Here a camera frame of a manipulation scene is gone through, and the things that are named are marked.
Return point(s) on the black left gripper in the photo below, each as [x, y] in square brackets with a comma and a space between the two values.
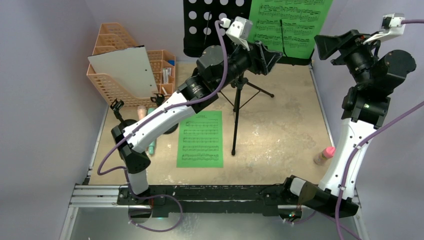
[267, 58]

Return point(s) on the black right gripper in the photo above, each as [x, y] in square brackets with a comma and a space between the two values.
[346, 47]

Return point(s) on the green sheet music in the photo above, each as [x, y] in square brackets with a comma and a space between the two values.
[288, 25]
[200, 141]

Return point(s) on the black music stand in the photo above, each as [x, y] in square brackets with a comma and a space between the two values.
[202, 29]

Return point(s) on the pink toy microphone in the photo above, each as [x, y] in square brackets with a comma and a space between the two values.
[141, 112]

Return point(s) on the mint green toy microphone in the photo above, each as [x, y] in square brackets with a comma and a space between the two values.
[152, 145]

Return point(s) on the black round microphone stand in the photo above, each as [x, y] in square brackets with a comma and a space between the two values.
[116, 106]

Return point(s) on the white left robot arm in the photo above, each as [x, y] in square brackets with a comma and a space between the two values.
[215, 69]

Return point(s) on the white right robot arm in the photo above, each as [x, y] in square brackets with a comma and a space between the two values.
[365, 108]

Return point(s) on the white marker tube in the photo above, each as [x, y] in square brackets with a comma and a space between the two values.
[169, 69]

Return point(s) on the pink round object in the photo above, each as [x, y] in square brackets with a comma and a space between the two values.
[322, 157]

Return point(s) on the grey folder board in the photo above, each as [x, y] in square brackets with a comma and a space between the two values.
[130, 67]

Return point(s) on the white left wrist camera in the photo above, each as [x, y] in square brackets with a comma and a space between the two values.
[238, 30]

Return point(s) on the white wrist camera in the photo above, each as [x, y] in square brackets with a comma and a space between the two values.
[391, 27]
[238, 30]

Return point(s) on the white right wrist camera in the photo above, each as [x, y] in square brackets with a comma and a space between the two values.
[391, 27]

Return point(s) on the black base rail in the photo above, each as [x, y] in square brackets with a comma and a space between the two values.
[267, 200]

